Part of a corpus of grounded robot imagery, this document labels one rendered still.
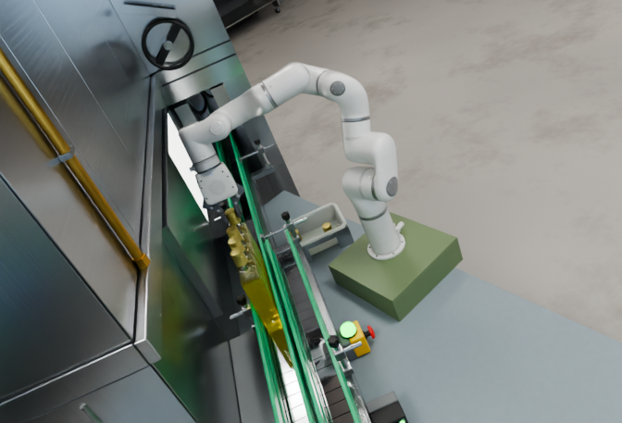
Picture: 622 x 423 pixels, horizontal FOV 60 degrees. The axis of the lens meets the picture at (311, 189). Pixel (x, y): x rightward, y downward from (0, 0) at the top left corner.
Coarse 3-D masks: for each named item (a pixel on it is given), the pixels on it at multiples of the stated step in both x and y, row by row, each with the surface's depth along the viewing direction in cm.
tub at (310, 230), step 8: (320, 208) 208; (328, 208) 208; (336, 208) 204; (304, 216) 208; (312, 216) 208; (320, 216) 209; (328, 216) 210; (336, 216) 209; (304, 224) 209; (312, 224) 210; (320, 224) 210; (336, 224) 208; (344, 224) 195; (304, 232) 210; (312, 232) 209; (320, 232) 207; (328, 232) 194; (304, 240) 207; (312, 240) 194
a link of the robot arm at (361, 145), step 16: (352, 128) 155; (368, 128) 156; (352, 144) 156; (368, 144) 152; (384, 144) 151; (352, 160) 159; (368, 160) 154; (384, 160) 151; (384, 176) 153; (384, 192) 154
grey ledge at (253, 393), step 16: (240, 336) 161; (256, 336) 159; (240, 352) 156; (256, 352) 154; (240, 368) 151; (256, 368) 149; (240, 384) 147; (256, 384) 145; (240, 400) 142; (256, 400) 141; (256, 416) 137; (272, 416) 135
